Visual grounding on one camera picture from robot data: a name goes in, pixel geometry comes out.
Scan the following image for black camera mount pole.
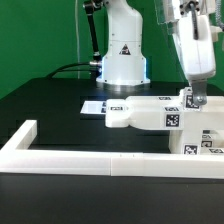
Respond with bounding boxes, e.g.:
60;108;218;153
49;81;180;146
83;0;101;61

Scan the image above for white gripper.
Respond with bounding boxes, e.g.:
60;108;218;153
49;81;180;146
173;14;216;106

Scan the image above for black cable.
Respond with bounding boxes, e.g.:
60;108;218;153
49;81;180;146
45;61;101;80

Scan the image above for white chair seat part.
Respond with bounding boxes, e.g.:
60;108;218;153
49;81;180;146
169;130;202;155

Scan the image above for white U-shaped border frame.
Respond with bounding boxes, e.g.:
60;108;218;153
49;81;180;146
0;120;224;179

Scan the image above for white chair back part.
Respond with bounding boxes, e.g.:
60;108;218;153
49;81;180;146
105;96;224;130

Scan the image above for small tagged white cube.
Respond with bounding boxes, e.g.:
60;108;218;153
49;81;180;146
180;87;201;111

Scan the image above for white sheet with tags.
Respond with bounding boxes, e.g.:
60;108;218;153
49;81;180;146
81;101;106;115

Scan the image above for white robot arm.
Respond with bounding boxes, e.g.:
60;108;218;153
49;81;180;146
97;0;224;106

